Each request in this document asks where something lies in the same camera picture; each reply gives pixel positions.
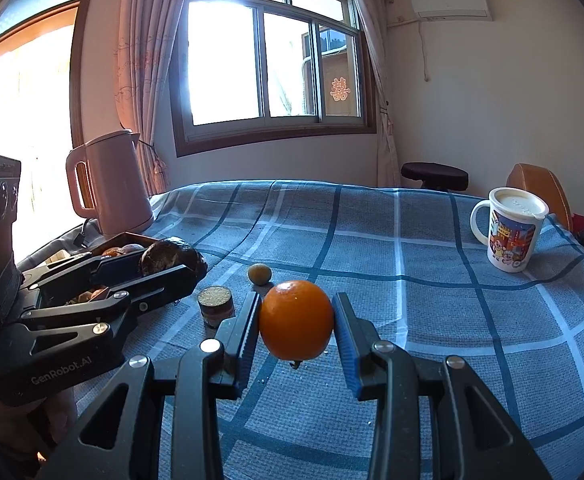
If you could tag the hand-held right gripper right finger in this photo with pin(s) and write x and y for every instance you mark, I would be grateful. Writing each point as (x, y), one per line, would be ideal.
(344, 340)

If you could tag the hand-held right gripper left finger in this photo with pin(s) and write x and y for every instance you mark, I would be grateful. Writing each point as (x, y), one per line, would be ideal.
(244, 340)

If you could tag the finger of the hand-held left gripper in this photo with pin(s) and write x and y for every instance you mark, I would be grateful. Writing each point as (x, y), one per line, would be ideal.
(116, 267)
(164, 282)

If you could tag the dark brown avocado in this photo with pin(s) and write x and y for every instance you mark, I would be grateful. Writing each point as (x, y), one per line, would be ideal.
(171, 255)

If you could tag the orange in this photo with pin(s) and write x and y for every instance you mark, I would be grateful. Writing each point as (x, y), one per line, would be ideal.
(297, 320)

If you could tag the person's left hand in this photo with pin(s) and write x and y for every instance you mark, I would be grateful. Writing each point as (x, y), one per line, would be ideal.
(31, 420)

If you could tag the small jar with gold lid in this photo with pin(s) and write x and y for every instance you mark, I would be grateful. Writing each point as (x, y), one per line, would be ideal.
(216, 307)

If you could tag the small yellow-green fruit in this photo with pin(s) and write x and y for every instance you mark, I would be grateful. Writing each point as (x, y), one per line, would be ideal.
(260, 274)

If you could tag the pink electric kettle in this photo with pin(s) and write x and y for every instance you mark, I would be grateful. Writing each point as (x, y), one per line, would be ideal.
(119, 185)

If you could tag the blue checked tablecloth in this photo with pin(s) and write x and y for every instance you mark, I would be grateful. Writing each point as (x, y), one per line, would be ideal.
(422, 310)

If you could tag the pink curtain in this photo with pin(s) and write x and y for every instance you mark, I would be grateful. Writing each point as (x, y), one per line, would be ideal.
(379, 110)
(146, 85)

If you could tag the black round stool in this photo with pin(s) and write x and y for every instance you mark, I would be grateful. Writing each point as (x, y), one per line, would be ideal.
(434, 175)

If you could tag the white cartoon print lidded cup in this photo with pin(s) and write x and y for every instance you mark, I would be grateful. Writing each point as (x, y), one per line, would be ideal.
(514, 232)

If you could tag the sliding glass window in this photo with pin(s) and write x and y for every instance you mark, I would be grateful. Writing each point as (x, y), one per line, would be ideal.
(272, 60)

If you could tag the red paper window decoration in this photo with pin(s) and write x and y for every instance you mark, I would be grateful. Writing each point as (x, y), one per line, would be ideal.
(340, 89)

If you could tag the white air conditioner pipe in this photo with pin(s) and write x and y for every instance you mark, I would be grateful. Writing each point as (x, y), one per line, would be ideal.
(425, 55)

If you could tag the white air conditioner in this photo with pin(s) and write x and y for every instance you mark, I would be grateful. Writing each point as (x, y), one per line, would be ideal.
(451, 4)

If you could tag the large wooden frame window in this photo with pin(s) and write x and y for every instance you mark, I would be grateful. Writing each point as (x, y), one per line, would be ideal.
(21, 135)

